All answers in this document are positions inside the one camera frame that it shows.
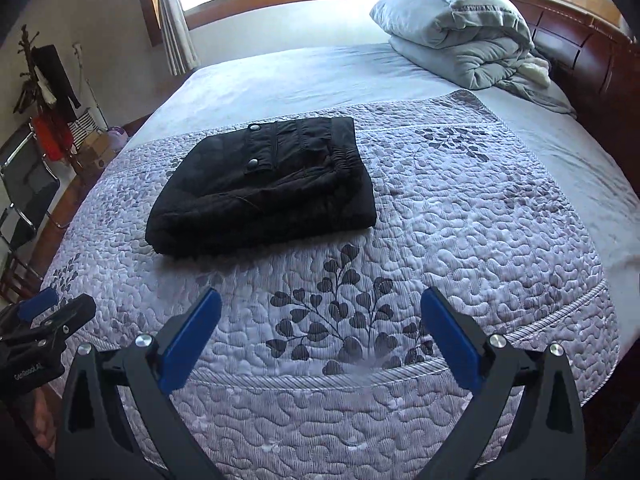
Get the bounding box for grey quilted leaf-print bedspread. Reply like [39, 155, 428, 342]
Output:
[42, 89, 621, 480]

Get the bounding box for white curtain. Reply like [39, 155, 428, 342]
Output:
[150, 0, 201, 77]

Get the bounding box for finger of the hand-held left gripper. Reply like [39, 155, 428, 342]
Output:
[30, 294, 97, 348]
[0, 287, 60, 331]

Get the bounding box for cardboard box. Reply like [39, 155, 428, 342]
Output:
[75, 130, 119, 172]

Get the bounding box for folded grey duvet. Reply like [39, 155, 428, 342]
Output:
[370, 0, 578, 118]

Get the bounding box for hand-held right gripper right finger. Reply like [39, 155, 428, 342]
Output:
[415, 287, 586, 480]

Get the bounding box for black hanging garment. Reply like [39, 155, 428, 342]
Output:
[32, 45, 82, 111]

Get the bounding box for red cloth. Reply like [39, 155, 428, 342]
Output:
[30, 115, 74, 162]

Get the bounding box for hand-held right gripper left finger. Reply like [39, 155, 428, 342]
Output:
[55, 287, 226, 480]

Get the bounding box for white fluffy cloth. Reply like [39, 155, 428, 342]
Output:
[519, 56, 552, 87]

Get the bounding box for black metal-framed chair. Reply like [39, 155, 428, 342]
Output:
[0, 125, 71, 281]

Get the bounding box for white slatted radiator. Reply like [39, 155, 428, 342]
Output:
[75, 107, 108, 137]

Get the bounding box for wooden coat rack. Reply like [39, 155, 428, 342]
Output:
[12, 25, 56, 116]

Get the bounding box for dark wooden headboard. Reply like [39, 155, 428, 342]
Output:
[497, 0, 640, 201]

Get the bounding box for person's left hand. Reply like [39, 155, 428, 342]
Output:
[32, 392, 60, 453]

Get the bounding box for black pants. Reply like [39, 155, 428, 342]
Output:
[145, 116, 378, 257]

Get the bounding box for light grey bed sheet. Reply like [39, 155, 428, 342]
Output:
[122, 42, 640, 281]

